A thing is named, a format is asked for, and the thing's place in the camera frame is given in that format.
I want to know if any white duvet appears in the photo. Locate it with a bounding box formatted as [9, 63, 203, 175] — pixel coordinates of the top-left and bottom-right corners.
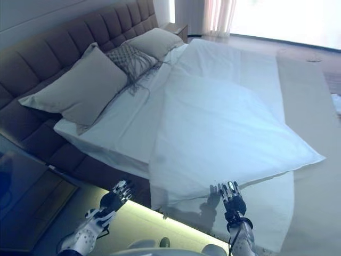
[148, 38, 327, 239]

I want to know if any fringed macrame cushion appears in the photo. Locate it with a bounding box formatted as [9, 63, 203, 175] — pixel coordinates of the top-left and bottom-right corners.
[105, 42, 171, 97]

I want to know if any silver left robot leg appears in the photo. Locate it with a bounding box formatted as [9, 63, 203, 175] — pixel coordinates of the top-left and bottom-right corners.
[127, 236, 176, 256]

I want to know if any small beige pillow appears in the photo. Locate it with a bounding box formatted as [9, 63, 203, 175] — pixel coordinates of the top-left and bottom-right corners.
[127, 28, 184, 60]

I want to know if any silver robot leg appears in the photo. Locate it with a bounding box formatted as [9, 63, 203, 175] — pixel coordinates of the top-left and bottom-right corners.
[127, 236, 176, 256]
[201, 244, 231, 256]

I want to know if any sheer pink curtain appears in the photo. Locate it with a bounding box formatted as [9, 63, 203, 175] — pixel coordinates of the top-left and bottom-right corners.
[204, 0, 235, 35]

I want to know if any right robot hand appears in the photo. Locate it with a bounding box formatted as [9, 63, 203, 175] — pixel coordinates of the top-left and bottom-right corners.
[220, 180, 247, 214]

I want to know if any wooden nightstand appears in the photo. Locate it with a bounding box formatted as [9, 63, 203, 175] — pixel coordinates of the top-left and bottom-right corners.
[0, 150, 80, 251]
[162, 22, 189, 43]

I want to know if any large beige pillow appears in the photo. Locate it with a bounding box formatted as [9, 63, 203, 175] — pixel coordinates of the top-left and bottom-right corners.
[18, 42, 128, 135]

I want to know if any silver right robot leg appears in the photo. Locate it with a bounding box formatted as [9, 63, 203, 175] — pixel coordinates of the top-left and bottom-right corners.
[201, 244, 231, 256]

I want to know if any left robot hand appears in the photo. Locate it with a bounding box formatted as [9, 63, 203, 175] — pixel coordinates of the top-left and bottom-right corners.
[100, 180, 134, 214]

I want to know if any brown tufted headboard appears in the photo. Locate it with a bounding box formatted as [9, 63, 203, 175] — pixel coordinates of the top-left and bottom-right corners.
[0, 0, 160, 113]

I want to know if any beige textured bedspread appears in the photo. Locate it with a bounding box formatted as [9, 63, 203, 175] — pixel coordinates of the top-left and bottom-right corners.
[250, 52, 341, 256]

